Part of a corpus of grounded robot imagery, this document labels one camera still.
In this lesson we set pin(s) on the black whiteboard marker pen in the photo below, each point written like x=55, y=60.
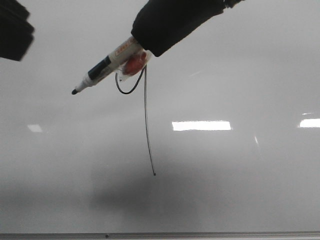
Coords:
x=126, y=60

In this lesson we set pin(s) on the black object at left edge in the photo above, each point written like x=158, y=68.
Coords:
x=16, y=33

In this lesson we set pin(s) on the white whiteboard with metal frame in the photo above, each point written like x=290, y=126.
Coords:
x=217, y=139

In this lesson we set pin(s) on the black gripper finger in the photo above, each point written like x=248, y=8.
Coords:
x=161, y=24

